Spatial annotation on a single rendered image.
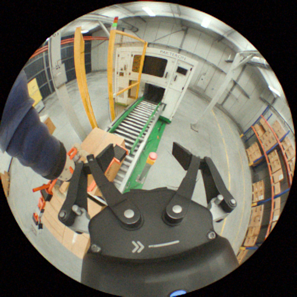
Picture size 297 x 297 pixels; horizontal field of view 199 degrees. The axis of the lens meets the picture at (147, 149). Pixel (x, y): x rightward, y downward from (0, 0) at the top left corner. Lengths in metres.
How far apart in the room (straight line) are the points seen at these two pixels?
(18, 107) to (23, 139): 0.10
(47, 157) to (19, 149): 0.14
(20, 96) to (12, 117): 0.06
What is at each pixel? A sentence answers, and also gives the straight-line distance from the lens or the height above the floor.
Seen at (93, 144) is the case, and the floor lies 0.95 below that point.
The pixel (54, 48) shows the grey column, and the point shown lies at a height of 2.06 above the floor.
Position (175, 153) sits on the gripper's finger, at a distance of 0.18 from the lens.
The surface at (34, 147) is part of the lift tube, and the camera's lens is 0.40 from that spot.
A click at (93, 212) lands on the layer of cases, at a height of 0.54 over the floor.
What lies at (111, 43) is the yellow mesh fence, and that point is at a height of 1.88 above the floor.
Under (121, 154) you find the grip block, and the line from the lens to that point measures 0.46.
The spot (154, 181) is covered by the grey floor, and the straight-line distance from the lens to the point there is 1.72.
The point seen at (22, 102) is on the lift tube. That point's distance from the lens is 0.38.
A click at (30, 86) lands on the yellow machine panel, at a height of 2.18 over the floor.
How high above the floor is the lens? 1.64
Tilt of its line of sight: 59 degrees down
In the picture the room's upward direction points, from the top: 19 degrees clockwise
